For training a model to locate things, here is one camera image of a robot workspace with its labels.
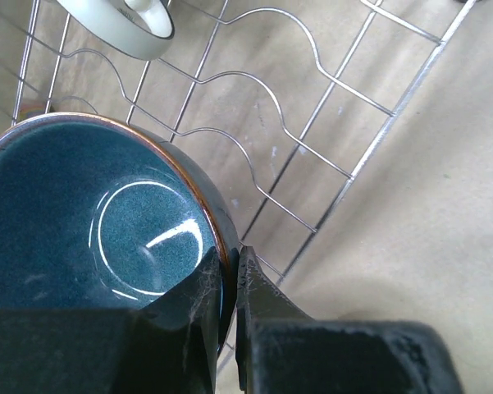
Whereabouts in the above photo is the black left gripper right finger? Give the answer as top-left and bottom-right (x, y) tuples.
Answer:
(235, 246), (463, 393)

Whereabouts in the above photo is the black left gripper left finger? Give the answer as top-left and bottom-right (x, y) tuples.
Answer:
(0, 250), (221, 393)

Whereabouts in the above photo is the dark blue ceramic bowl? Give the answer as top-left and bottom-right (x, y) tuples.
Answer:
(0, 112), (240, 343)

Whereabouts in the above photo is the stainless steel dish rack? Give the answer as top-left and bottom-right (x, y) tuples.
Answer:
(0, 0), (477, 370)

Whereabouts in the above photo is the cream mug in rack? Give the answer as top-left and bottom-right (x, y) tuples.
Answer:
(58, 0), (175, 61)

